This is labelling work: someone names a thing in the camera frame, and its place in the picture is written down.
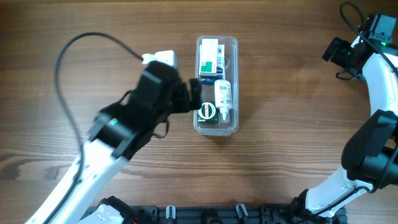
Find blue yellow VapoDrops box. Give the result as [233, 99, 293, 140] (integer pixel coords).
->
[201, 78, 215, 85]

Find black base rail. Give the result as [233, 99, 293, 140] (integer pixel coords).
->
[116, 203, 348, 224]

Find white blue Hansaplast box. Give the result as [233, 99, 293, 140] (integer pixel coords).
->
[198, 45, 225, 80]

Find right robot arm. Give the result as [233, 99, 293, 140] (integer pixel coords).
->
[283, 14, 397, 223]

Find white spray bottle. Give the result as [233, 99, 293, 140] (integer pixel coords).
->
[215, 80, 233, 123]

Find green Zam-Buk tin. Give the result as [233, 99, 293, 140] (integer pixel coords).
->
[198, 101, 218, 123]

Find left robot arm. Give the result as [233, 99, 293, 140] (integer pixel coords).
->
[28, 61, 201, 223]

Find clear plastic container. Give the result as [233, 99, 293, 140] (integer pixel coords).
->
[193, 35, 239, 136]

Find white green medicine box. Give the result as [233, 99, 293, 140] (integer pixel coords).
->
[200, 39, 218, 76]

